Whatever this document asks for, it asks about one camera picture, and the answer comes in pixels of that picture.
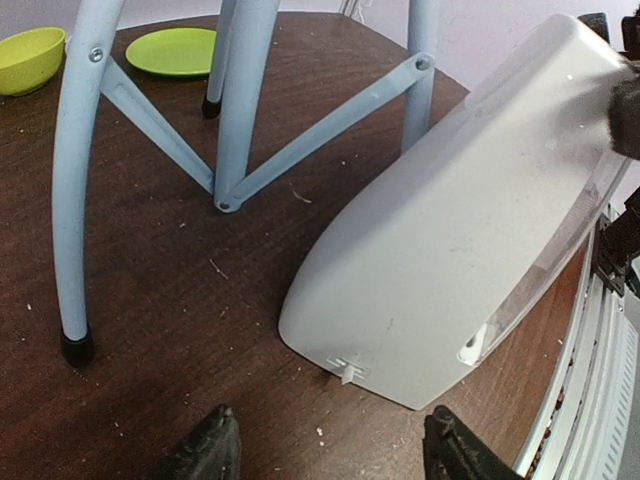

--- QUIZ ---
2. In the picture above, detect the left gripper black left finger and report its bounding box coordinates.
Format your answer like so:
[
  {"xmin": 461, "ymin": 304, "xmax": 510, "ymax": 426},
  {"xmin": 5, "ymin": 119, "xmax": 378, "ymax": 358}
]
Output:
[{"xmin": 152, "ymin": 404, "xmax": 242, "ymax": 480}]

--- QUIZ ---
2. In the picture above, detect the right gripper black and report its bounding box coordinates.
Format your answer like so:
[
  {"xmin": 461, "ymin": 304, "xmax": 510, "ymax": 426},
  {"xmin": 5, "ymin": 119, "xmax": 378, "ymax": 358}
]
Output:
[{"xmin": 599, "ymin": 13, "xmax": 640, "ymax": 295}]

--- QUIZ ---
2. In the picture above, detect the white perforated music stand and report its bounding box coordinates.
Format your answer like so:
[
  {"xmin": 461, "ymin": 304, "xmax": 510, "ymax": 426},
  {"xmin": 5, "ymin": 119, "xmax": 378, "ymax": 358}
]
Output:
[{"xmin": 51, "ymin": 0, "xmax": 439, "ymax": 368}]

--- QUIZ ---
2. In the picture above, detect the green plastic plate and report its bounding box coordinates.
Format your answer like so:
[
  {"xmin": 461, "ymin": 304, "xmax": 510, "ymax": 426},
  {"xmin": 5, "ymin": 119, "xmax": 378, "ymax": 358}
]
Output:
[{"xmin": 125, "ymin": 28, "xmax": 217, "ymax": 77}]

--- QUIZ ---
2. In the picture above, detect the aluminium front rail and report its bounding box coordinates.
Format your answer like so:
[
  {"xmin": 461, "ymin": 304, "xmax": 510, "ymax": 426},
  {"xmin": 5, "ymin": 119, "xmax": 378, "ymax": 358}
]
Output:
[{"xmin": 513, "ymin": 242, "xmax": 639, "ymax": 479}]

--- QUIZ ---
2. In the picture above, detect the green plastic bowl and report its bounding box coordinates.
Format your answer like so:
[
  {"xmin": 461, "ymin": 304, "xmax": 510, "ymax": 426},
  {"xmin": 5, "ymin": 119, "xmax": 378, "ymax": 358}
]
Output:
[{"xmin": 1, "ymin": 27, "xmax": 66, "ymax": 96}]

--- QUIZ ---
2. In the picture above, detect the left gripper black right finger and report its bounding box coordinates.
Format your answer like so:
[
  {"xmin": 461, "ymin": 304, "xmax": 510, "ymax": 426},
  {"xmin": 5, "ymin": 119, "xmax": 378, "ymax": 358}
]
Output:
[{"xmin": 423, "ymin": 405, "xmax": 522, "ymax": 480}]

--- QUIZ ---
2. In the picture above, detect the grey metronome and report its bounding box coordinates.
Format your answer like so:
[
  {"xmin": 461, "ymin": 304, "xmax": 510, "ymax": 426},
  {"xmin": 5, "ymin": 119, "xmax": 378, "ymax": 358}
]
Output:
[{"xmin": 278, "ymin": 15, "xmax": 631, "ymax": 410}]

